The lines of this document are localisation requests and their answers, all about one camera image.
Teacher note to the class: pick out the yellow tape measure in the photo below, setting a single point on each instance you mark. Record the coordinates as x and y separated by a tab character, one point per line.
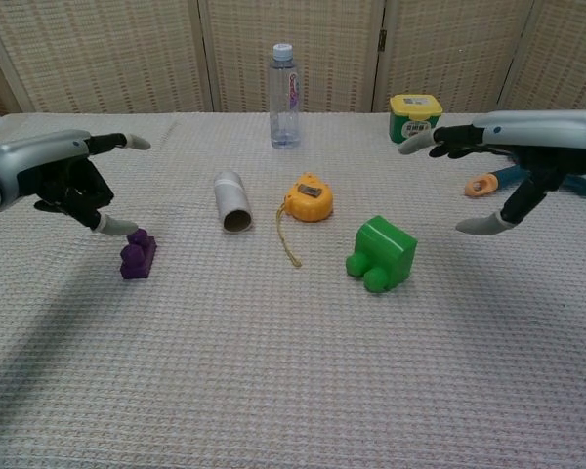
310	200

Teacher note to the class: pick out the clear plastic water bottle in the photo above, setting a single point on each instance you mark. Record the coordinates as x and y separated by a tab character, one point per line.
285	112

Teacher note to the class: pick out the cardboard tube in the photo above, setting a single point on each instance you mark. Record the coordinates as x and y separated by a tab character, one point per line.
232	200

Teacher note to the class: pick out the metal screen hinge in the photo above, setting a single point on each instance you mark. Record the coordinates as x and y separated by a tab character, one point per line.
383	39

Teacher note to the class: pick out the green toy block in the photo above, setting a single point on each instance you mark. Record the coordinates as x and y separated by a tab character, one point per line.
386	249

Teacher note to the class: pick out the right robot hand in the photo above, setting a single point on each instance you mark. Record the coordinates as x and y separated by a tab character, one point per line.
552	139

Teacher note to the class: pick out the yellow-lidded green container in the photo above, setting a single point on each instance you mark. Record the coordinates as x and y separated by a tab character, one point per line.
415	112

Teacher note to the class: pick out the beige woven tablecloth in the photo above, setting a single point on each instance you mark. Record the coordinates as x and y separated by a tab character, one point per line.
293	352

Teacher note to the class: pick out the purple toy block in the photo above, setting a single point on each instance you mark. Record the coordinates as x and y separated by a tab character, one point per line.
139	256

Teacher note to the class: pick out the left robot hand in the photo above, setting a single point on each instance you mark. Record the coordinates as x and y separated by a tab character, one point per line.
44	161

